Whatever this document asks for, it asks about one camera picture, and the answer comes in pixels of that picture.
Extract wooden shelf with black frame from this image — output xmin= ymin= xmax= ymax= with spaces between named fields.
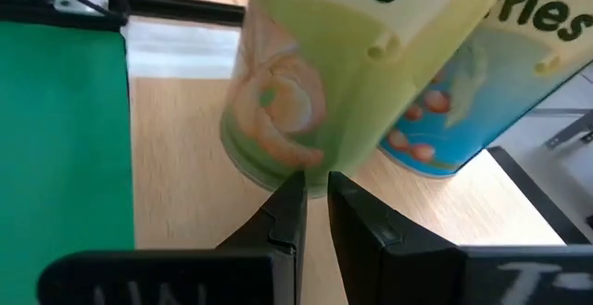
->
xmin=120 ymin=0 xmax=593 ymax=305

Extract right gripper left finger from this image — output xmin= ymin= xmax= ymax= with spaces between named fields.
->
xmin=215 ymin=170 xmax=309 ymax=305

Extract black table frame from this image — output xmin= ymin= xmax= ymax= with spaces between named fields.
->
xmin=0 ymin=0 xmax=131 ymax=32

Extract green table mat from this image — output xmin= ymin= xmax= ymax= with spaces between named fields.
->
xmin=0 ymin=19 xmax=136 ymax=305

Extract green oranges label can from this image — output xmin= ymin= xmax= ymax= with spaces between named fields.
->
xmin=220 ymin=0 xmax=511 ymax=199

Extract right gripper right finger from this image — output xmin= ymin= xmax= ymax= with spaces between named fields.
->
xmin=326 ymin=171 xmax=468 ymax=305

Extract blue cherries label can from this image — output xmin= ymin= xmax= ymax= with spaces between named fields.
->
xmin=377 ymin=0 xmax=593 ymax=180

